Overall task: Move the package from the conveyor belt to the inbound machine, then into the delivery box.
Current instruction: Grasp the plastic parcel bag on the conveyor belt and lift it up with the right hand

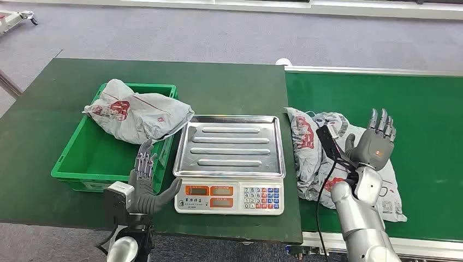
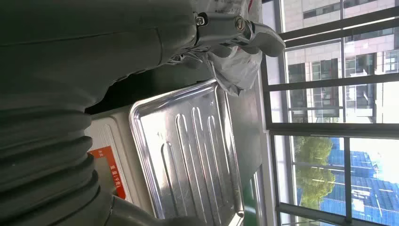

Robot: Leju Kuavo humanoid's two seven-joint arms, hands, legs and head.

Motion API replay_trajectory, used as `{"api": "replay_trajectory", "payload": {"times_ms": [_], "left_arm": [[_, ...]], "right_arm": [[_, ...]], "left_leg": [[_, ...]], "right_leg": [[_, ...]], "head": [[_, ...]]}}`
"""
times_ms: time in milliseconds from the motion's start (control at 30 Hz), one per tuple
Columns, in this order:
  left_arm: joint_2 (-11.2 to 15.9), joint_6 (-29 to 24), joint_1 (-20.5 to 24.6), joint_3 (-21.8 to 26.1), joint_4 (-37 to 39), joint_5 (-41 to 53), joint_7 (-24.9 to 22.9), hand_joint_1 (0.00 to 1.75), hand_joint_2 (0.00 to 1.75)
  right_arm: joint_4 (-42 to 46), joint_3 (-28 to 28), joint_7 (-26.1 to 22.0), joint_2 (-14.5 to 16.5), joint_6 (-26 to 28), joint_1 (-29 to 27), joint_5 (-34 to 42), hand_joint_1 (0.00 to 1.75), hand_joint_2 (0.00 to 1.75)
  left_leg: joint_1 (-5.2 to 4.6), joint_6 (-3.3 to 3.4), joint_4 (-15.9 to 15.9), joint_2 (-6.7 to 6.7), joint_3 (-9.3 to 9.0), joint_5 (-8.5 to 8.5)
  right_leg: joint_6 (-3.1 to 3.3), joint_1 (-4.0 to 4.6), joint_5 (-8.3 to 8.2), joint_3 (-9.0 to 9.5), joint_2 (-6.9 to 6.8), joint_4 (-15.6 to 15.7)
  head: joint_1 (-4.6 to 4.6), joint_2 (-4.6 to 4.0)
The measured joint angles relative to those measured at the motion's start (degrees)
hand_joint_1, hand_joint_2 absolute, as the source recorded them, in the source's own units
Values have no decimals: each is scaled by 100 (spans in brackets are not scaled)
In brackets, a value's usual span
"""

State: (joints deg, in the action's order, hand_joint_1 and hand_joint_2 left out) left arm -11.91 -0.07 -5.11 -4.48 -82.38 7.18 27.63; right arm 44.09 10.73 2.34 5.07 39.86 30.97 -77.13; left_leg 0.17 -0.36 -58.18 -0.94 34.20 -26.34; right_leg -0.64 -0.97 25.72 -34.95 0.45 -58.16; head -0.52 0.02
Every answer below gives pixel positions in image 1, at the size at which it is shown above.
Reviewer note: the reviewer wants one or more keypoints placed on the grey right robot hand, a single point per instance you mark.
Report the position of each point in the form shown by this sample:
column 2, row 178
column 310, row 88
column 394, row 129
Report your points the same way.
column 374, row 148

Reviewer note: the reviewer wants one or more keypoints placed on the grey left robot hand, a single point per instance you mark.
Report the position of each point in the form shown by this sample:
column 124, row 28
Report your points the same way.
column 143, row 191

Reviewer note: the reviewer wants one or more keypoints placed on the grey package red stripes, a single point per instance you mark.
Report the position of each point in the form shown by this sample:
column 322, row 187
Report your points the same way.
column 396, row 208

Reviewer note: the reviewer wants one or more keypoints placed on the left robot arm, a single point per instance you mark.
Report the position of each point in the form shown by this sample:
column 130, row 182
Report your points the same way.
column 121, row 251

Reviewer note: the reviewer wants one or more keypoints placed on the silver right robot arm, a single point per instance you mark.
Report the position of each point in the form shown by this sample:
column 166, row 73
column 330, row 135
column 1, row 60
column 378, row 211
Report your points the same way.
column 361, row 224

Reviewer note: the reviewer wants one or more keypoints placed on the green conveyor belt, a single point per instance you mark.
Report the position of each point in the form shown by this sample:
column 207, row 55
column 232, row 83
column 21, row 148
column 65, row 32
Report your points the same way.
column 427, row 162

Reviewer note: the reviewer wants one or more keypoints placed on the grey package red print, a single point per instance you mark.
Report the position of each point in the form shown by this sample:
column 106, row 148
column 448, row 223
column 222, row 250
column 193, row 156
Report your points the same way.
column 304, row 144

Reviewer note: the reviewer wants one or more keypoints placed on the grey package large red logo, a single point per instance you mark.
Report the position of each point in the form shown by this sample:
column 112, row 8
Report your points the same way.
column 137, row 115

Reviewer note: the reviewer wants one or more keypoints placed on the green plastic crate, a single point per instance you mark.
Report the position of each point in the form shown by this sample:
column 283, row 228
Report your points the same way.
column 90, row 159

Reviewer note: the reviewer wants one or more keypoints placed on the white scale with steel tray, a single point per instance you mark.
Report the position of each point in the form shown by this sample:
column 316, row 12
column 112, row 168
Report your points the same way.
column 228, row 144

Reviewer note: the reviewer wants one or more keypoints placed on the dark slanted bar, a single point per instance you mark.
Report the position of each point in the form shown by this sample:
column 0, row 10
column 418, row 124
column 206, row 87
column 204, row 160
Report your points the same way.
column 9, row 85

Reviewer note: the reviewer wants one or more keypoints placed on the white wheeled cart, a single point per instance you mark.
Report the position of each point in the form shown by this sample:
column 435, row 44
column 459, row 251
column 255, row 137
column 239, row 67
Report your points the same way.
column 12, row 18

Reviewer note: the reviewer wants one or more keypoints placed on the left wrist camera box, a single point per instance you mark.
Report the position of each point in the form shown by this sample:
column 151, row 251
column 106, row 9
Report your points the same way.
column 119, row 191

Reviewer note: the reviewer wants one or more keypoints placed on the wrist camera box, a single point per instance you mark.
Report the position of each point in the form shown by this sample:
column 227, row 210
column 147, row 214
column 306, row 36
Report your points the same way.
column 327, row 143
column 119, row 191

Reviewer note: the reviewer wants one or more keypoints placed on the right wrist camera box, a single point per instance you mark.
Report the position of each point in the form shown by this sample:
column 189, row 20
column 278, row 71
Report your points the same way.
column 327, row 143

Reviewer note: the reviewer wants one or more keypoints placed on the white wall ledge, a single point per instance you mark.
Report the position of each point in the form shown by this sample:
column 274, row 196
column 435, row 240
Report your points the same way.
column 361, row 9

